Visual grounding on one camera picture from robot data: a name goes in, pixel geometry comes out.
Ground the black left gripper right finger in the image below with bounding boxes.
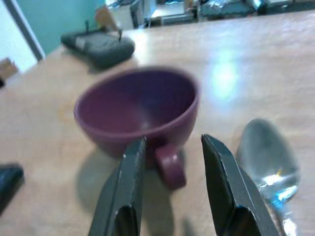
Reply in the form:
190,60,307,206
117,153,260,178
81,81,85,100
201,134,278,236

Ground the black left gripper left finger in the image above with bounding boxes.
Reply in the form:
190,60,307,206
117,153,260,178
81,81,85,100
88,136,148,236

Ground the purple cup with handle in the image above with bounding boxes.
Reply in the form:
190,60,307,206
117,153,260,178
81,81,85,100
73,66,200,190

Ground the shiny silver spoon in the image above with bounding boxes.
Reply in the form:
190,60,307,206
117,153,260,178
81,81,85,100
236,118,301,236

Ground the flat black object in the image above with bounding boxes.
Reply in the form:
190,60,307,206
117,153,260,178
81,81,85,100
0,163,25,214

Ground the light wooden table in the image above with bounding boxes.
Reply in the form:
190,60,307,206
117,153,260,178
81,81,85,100
0,11,315,236

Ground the dark grey pouch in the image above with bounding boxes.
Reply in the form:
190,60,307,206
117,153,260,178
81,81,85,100
61,30,135,69

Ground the small brown cardboard box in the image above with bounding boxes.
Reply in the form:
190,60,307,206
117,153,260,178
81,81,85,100
0,58,19,80

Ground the white cabinet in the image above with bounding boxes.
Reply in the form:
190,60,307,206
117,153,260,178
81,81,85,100
108,0,163,30

